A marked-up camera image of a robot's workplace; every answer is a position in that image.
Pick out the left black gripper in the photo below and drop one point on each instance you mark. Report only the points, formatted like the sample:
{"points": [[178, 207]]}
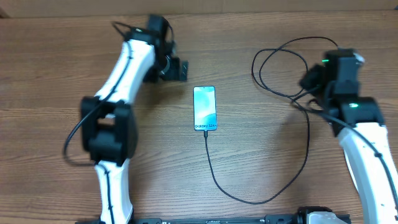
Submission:
{"points": [[172, 73]]}

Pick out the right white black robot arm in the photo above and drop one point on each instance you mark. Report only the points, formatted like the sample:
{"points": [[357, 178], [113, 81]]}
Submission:
{"points": [[360, 128]]}

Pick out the blue Galaxy smartphone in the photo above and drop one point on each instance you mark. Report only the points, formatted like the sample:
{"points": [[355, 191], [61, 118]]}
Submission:
{"points": [[204, 108]]}

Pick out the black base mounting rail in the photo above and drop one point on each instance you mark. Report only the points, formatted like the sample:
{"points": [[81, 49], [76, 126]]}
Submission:
{"points": [[314, 214]]}

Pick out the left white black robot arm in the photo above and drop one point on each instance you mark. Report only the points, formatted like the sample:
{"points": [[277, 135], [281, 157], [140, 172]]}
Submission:
{"points": [[108, 126]]}

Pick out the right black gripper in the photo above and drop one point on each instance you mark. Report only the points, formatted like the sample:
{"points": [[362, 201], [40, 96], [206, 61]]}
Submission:
{"points": [[314, 76]]}

